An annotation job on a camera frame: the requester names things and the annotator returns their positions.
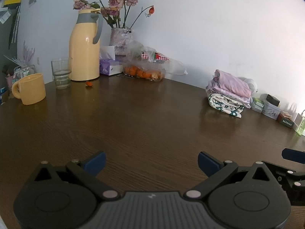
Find folded floral clothes stack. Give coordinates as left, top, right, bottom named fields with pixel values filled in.
left=206, top=69, right=252, bottom=118

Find green transparent bottle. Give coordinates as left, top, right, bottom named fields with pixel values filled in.
left=293, top=111, right=305, bottom=135

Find dark red labelled box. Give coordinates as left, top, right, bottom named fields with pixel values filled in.
left=277, top=111, right=294, bottom=128

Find small white printed box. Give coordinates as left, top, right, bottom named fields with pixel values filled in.
left=262, top=98, right=281, bottom=120

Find small black box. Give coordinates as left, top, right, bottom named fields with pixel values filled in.
left=266, top=94, right=280, bottom=106

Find green white small boxes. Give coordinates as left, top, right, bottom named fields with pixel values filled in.
left=250, top=98, right=264, bottom=113

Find white round fan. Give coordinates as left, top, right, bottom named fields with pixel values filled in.
left=239, top=77, right=258, bottom=94

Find yellow ceramic mug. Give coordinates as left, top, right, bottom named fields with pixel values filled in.
left=12, top=73, right=46, bottom=106

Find purple tissue box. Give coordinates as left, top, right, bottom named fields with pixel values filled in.
left=99, top=46, right=123, bottom=76

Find clear drinking glass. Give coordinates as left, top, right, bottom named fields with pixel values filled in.
left=51, top=57, right=71, bottom=90

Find lavender sprigs in pot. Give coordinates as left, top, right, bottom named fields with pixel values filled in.
left=1, top=41, right=36, bottom=91

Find plastic bag of oranges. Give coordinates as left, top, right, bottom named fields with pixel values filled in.
left=122, top=41, right=188, bottom=82

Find wrapped flower vase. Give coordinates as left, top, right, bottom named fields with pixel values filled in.
left=109, top=28, right=134, bottom=56

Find pink flower bouquet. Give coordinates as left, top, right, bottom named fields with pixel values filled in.
left=73, top=0, right=155, bottom=29

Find cream thermos jug grey handle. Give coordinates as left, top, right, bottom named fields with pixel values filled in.
left=69, top=9, right=103, bottom=81

